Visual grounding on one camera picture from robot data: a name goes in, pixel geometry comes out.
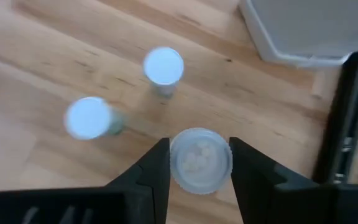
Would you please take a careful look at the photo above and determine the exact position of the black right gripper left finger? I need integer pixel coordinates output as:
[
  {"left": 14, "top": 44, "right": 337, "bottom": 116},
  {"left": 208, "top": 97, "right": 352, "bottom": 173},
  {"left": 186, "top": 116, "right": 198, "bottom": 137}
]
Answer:
[{"left": 0, "top": 138, "right": 172, "bottom": 224}]

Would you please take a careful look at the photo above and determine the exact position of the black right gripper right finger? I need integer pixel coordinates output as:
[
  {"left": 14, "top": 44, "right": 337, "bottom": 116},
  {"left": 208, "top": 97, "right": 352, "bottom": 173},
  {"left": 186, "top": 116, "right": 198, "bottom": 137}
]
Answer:
[{"left": 229, "top": 136, "right": 358, "bottom": 224}]

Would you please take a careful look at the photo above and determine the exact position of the clear bottle translucent cap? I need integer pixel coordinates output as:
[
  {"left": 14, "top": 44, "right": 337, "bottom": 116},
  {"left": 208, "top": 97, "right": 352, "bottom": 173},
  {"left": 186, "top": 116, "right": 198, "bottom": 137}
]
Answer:
[{"left": 168, "top": 127, "right": 234, "bottom": 196}]

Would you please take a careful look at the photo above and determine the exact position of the small green bottle white cap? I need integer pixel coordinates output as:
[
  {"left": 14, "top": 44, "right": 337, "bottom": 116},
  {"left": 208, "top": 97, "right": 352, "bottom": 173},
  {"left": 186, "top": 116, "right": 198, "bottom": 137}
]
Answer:
[{"left": 63, "top": 96, "right": 127, "bottom": 141}]

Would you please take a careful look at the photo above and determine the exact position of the white hexagonal plant pot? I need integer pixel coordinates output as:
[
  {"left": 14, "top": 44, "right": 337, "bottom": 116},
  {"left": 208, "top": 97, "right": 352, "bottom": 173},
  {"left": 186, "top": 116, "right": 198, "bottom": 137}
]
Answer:
[{"left": 239, "top": 0, "right": 358, "bottom": 68}]

